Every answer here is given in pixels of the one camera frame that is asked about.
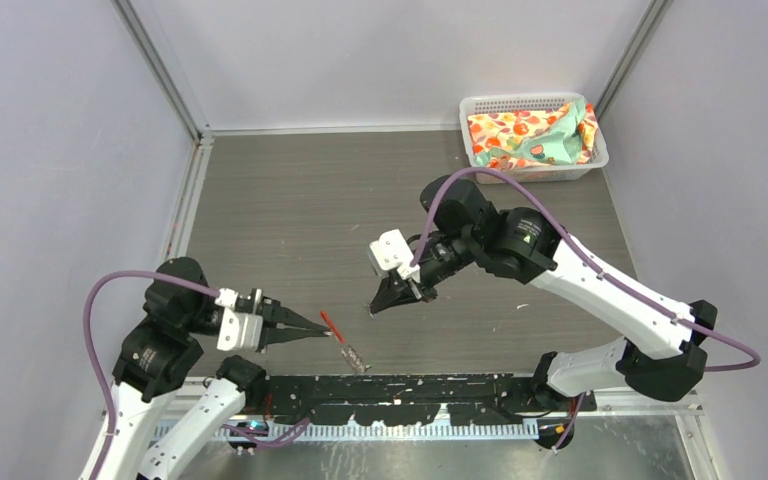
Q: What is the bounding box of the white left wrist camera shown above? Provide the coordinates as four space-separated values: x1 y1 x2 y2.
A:
214 288 264 352

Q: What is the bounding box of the red key tag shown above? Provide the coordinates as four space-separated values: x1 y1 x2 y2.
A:
320 310 345 345

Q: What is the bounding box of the colourful patterned cloth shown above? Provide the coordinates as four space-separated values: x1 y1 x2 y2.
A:
466 100 599 171

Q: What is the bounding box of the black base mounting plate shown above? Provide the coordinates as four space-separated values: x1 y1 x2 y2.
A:
242 373 576 427

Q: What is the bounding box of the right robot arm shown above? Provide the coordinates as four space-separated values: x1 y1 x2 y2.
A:
368 177 717 411

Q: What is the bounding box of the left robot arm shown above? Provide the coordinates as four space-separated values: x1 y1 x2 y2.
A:
81 257 332 479

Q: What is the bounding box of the white plastic basket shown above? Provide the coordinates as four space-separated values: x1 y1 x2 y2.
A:
459 92 609 183

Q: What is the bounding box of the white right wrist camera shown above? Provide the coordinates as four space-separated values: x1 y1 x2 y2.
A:
367 229 420 282

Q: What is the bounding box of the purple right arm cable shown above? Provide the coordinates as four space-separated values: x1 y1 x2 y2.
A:
408 166 762 453

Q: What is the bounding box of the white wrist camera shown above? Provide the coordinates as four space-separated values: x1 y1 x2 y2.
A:
214 288 264 352
367 229 420 282

